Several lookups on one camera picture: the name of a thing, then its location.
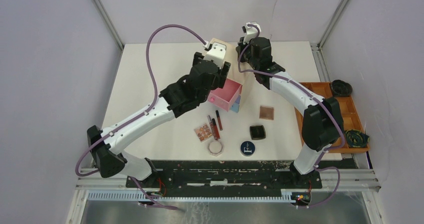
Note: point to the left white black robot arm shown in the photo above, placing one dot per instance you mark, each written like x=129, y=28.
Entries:
x=107, y=146

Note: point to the brown square blush compact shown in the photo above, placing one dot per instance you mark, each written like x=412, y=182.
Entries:
x=266, y=113

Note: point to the green yellow coiled band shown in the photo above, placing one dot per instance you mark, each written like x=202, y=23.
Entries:
x=356, y=138

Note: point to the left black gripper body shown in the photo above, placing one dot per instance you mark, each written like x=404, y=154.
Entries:
x=222, y=75

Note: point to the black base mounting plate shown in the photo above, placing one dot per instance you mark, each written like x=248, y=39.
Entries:
x=246, y=178

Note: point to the dark red lip gloss tube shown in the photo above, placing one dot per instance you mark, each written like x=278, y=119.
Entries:
x=219, y=120

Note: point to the pastel wooden drawer chest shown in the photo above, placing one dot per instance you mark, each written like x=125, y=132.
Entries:
x=238, y=71

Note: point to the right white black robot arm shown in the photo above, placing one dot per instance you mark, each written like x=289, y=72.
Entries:
x=322, y=123

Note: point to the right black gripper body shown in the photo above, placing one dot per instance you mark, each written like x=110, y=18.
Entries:
x=246, y=55

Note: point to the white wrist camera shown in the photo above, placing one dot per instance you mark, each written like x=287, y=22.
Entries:
x=215, y=52
x=251, y=31

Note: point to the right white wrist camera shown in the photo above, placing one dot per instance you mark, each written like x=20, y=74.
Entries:
x=251, y=31

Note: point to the round dark blue jar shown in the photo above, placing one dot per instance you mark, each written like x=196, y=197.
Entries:
x=247, y=148

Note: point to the nude eyeshadow palette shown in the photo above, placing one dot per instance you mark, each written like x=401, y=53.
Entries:
x=203, y=132

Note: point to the black coiled band top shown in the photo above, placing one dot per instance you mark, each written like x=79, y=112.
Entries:
x=340, y=88

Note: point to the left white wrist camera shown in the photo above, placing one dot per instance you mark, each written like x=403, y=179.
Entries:
x=215, y=52

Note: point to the black square compact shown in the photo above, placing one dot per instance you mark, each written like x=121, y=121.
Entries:
x=257, y=132

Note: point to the orange wooden compartment tray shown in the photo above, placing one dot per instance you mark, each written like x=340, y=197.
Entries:
x=348, y=113

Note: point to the pink drawer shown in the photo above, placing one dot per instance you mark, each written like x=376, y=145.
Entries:
x=227, y=98

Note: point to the silver red mascara tube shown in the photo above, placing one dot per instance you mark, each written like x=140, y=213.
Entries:
x=211, y=125

